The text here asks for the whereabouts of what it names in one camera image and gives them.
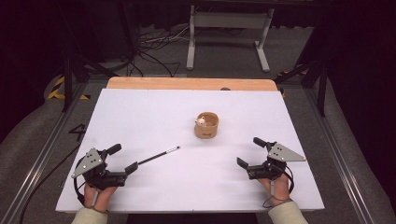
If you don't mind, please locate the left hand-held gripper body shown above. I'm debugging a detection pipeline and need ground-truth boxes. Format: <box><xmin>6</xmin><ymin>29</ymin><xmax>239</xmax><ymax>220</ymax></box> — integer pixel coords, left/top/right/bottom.
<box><xmin>71</xmin><ymin>147</ymin><xmax>129</xmax><ymax>191</ymax></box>

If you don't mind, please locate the aluminium floor rail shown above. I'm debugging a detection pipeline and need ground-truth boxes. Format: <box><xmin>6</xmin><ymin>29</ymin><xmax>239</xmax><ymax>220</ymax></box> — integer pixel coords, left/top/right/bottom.
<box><xmin>303</xmin><ymin>87</ymin><xmax>379</xmax><ymax>224</ymax></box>
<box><xmin>0</xmin><ymin>81</ymin><xmax>92</xmax><ymax>224</ymax></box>

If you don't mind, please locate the grey metal stand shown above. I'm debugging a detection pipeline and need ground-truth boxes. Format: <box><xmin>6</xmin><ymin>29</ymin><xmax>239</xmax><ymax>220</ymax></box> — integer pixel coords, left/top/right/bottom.
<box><xmin>185</xmin><ymin>4</ymin><xmax>276</xmax><ymax>74</ymax></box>

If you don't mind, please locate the person's right hand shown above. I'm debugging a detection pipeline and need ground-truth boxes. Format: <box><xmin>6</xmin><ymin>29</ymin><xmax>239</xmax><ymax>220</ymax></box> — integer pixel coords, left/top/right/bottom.
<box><xmin>257</xmin><ymin>174</ymin><xmax>292</xmax><ymax>208</ymax></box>

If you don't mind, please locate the white board sheet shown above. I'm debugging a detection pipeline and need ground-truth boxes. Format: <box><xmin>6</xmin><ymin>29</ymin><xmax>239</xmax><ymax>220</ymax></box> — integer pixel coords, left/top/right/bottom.
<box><xmin>55</xmin><ymin>88</ymin><xmax>326</xmax><ymax>215</ymax></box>

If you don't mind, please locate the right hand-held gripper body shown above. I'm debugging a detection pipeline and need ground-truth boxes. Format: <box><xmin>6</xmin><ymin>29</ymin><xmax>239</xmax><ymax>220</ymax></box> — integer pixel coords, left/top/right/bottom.
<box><xmin>247</xmin><ymin>141</ymin><xmax>307</xmax><ymax>181</ymax></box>

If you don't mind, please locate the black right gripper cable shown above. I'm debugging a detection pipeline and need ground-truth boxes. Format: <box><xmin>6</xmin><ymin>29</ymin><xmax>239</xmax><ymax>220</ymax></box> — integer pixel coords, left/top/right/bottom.
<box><xmin>262</xmin><ymin>163</ymin><xmax>296</xmax><ymax>209</ymax></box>

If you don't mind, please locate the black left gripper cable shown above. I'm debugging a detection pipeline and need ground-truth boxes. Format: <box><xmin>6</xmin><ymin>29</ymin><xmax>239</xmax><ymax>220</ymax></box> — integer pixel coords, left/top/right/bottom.
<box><xmin>18</xmin><ymin>143</ymin><xmax>87</xmax><ymax>224</ymax></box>

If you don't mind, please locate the black pen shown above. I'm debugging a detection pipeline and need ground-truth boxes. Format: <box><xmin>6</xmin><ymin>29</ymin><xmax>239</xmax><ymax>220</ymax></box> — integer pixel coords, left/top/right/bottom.
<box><xmin>137</xmin><ymin>146</ymin><xmax>181</xmax><ymax>166</ymax></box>

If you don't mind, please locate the person's left hand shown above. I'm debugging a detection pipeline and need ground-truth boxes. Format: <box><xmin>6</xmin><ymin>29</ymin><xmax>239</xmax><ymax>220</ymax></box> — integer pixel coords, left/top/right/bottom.
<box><xmin>82</xmin><ymin>183</ymin><xmax>119</xmax><ymax>213</ymax></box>

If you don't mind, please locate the bundle of floor cables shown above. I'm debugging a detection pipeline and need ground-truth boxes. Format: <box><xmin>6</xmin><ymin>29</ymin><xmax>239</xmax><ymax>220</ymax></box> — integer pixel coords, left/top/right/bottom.
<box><xmin>124</xmin><ymin>24</ymin><xmax>191</xmax><ymax>78</ymax></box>

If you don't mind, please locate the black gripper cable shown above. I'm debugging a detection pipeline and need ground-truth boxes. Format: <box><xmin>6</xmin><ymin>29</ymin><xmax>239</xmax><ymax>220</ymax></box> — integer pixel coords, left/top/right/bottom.
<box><xmin>18</xmin><ymin>143</ymin><xmax>87</xmax><ymax>224</ymax></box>
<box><xmin>262</xmin><ymin>163</ymin><xmax>296</xmax><ymax>209</ymax></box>

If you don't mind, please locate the wooden table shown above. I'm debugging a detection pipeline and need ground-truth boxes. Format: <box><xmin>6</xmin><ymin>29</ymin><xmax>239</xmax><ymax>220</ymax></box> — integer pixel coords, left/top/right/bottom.
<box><xmin>106</xmin><ymin>76</ymin><xmax>278</xmax><ymax>92</ymax></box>

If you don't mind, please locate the yellow black floor tape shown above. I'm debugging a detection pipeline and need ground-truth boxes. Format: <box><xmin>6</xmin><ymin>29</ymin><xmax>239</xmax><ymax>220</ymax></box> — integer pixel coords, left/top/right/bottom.
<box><xmin>46</xmin><ymin>76</ymin><xmax>92</xmax><ymax>101</ymax></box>

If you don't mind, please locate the black tripod stand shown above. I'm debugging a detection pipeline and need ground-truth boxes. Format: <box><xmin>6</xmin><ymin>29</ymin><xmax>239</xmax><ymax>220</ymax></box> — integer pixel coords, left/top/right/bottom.
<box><xmin>60</xmin><ymin>0</ymin><xmax>120</xmax><ymax>114</ymax></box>
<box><xmin>274</xmin><ymin>18</ymin><xmax>331</xmax><ymax>119</ymax></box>

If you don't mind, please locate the round wooden pen holder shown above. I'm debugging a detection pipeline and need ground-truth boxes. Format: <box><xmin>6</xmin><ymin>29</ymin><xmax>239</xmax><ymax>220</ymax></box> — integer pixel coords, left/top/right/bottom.
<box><xmin>193</xmin><ymin>111</ymin><xmax>219</xmax><ymax>140</ymax></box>

